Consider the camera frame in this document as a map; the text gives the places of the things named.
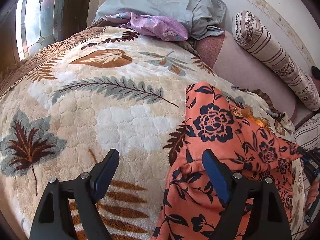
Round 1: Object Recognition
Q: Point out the orange floral garment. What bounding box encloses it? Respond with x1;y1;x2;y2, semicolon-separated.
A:
152;82;299;239

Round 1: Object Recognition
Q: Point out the right hand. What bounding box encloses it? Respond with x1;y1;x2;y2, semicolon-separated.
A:
305;179;319;210

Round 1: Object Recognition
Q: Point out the black object by pillow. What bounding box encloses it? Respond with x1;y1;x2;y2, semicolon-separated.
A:
311;66;320;80

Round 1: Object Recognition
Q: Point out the leaf-patterned fleece blanket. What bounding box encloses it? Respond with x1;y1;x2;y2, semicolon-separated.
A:
1;27;304;239

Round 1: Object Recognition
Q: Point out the striped floral bolster pillow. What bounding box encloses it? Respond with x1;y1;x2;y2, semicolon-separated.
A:
232;10;319;112

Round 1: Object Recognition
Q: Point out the grey pillow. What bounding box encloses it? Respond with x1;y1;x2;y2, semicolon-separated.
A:
94;0;227;40

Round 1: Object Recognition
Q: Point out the stained glass window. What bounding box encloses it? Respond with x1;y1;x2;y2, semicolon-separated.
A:
15;0;64;60

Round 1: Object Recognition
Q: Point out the purple floral cloth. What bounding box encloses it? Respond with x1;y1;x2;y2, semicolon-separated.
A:
103;12;189;42

